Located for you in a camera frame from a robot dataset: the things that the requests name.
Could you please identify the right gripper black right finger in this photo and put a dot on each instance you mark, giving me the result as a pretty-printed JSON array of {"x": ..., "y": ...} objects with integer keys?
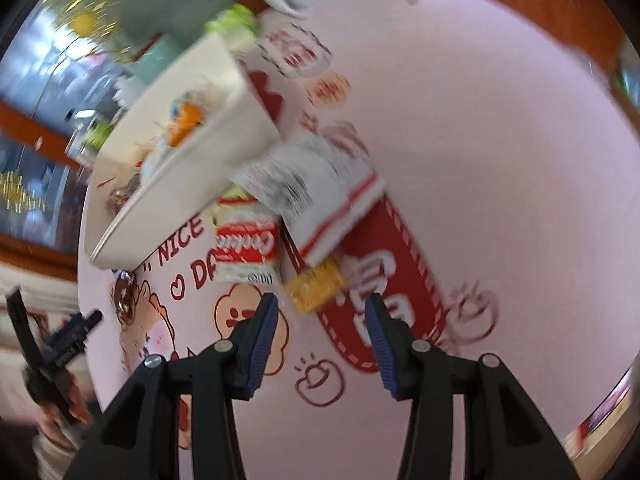
[{"x": 506, "y": 436}]

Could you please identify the mixed nut bar packet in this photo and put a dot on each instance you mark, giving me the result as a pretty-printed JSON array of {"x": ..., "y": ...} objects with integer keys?
[{"x": 118, "y": 197}]

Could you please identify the clear bottle green label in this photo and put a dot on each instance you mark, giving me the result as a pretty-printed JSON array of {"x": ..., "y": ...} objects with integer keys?
[{"x": 90, "y": 130}]

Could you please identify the green tissue pack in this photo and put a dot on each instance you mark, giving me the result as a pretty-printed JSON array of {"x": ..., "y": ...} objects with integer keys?
[{"x": 237, "y": 26}]

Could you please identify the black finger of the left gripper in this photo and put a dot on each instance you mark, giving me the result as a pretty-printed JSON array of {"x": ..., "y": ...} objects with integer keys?
[
  {"x": 70, "y": 340},
  {"x": 46, "y": 384}
]

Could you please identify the white red cookie packet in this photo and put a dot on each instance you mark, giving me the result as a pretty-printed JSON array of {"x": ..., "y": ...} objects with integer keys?
[{"x": 247, "y": 242}]

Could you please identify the yellow candy wrapper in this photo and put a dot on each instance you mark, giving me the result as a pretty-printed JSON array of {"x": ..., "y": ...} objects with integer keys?
[{"x": 315, "y": 287}]

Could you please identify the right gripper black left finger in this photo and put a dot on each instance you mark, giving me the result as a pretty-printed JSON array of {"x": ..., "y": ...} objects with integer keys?
[{"x": 137, "y": 436}]

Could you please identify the green yellow snack packet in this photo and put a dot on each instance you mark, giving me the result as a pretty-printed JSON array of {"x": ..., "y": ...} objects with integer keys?
[{"x": 234, "y": 195}]

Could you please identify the white red barcode snack packet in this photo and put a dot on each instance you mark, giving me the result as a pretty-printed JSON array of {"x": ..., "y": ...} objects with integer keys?
[{"x": 319, "y": 190}]

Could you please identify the wooden glass door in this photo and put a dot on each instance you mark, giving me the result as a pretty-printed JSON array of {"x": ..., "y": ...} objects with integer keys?
[{"x": 57, "y": 55}]

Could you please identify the teal ceramic canister brown lid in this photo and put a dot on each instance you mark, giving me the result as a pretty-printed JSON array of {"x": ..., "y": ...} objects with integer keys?
[{"x": 158, "y": 53}]

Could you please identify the white plastic storage bin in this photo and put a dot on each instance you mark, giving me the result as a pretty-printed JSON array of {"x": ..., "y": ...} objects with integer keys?
[{"x": 190, "y": 176}]

